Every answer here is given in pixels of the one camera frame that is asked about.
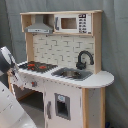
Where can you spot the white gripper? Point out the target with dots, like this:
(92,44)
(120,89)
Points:
(9,65)

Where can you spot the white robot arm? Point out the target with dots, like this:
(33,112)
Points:
(12,115)

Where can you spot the wooden toy kitchen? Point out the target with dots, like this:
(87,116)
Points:
(62,50)

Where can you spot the black toy stovetop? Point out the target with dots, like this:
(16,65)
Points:
(37,66)

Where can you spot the grey range hood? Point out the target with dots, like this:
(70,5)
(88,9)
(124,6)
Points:
(41,24)

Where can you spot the right red stove knob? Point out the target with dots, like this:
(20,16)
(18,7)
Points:
(34,84)

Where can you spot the toy microwave door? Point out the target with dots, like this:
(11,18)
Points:
(66,23)

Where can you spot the grey toy sink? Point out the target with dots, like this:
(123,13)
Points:
(72,74)

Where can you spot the black toy faucet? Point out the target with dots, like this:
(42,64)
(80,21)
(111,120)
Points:
(81,64)

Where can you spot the white cabinet door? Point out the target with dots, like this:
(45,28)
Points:
(63,106)

